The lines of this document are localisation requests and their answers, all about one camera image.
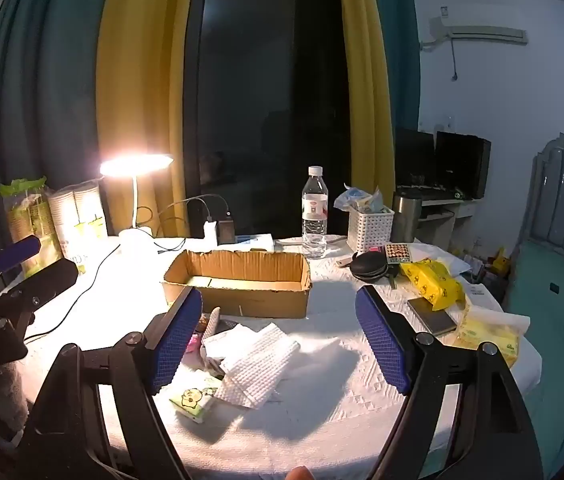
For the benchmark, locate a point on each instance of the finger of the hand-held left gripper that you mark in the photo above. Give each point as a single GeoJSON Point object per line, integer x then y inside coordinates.
{"type": "Point", "coordinates": [46, 275]}
{"type": "Point", "coordinates": [19, 250]}

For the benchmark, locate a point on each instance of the green duck tissue packet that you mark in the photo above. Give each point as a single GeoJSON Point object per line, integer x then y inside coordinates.
{"type": "Point", "coordinates": [194, 402]}

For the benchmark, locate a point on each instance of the steel thermos mug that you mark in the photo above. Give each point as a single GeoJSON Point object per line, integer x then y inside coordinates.
{"type": "Point", "coordinates": [406, 217]}

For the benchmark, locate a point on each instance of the black round pouch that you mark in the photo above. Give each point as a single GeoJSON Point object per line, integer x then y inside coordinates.
{"type": "Point", "coordinates": [369, 266]}

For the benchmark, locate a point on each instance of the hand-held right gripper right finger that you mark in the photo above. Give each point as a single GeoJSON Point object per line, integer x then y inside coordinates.
{"type": "Point", "coordinates": [384, 340]}

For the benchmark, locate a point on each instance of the white desk lamp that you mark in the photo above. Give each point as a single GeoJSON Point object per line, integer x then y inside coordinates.
{"type": "Point", "coordinates": [136, 240]}

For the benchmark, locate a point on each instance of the yellow curtain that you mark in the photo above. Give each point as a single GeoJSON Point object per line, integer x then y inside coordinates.
{"type": "Point", "coordinates": [136, 85]}
{"type": "Point", "coordinates": [367, 85]}

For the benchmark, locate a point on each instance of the white charger plug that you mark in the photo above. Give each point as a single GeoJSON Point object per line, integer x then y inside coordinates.
{"type": "Point", "coordinates": [210, 230]}

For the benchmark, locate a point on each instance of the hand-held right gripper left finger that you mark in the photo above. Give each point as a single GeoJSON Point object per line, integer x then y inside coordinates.
{"type": "Point", "coordinates": [174, 340]}

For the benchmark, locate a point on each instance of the person's right hand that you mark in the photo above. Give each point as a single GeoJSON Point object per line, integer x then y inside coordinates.
{"type": "Point", "coordinates": [301, 474]}

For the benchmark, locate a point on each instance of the wrapped paper cup stack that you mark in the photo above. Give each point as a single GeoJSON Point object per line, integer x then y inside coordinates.
{"type": "Point", "coordinates": [79, 215]}

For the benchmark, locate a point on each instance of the white computer desk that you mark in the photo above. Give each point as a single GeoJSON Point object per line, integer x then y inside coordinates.
{"type": "Point", "coordinates": [442, 215]}

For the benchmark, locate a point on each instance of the white air conditioner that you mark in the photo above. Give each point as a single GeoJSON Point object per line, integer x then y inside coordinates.
{"type": "Point", "coordinates": [477, 32]}

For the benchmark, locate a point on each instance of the white textured cloth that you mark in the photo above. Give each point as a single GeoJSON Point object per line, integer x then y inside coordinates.
{"type": "Point", "coordinates": [257, 365]}

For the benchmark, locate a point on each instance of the white plastic basket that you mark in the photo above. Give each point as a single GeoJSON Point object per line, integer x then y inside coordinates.
{"type": "Point", "coordinates": [371, 230]}

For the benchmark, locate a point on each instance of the green paper package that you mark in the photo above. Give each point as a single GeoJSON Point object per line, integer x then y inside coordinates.
{"type": "Point", "coordinates": [29, 220]}

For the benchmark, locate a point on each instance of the black monitor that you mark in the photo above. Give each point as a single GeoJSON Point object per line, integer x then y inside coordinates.
{"type": "Point", "coordinates": [462, 165]}
{"type": "Point", "coordinates": [414, 157]}

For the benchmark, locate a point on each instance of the white tissue sheet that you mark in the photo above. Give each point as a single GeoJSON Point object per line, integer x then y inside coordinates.
{"type": "Point", "coordinates": [224, 342]}

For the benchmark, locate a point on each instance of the teal curtain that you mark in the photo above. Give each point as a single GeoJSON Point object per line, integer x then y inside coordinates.
{"type": "Point", "coordinates": [36, 100]}
{"type": "Point", "coordinates": [402, 45]}

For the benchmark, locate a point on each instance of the pink plush toy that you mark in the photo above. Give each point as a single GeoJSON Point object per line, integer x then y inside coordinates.
{"type": "Point", "coordinates": [194, 345]}

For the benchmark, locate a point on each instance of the yellow tissue packet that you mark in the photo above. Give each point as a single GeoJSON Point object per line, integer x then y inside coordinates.
{"type": "Point", "coordinates": [429, 280]}

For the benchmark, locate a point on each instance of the white tablecloth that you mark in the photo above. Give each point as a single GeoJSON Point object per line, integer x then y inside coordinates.
{"type": "Point", "coordinates": [312, 410]}

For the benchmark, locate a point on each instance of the pale yellow tissue pack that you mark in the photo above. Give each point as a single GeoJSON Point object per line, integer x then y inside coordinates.
{"type": "Point", "coordinates": [489, 332]}

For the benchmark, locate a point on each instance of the black power adapter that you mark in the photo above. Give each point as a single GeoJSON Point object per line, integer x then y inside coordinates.
{"type": "Point", "coordinates": [226, 230]}

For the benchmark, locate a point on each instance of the cardboard box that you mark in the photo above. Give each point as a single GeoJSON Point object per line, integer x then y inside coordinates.
{"type": "Point", "coordinates": [242, 300]}

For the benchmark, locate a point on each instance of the colourful dotted card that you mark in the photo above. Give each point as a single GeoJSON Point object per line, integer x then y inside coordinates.
{"type": "Point", "coordinates": [398, 253]}

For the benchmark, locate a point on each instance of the plastic bags in basket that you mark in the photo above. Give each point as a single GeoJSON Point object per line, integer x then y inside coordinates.
{"type": "Point", "coordinates": [359, 197]}

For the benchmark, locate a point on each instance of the clear water bottle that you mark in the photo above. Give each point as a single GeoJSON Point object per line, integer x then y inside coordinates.
{"type": "Point", "coordinates": [315, 220]}

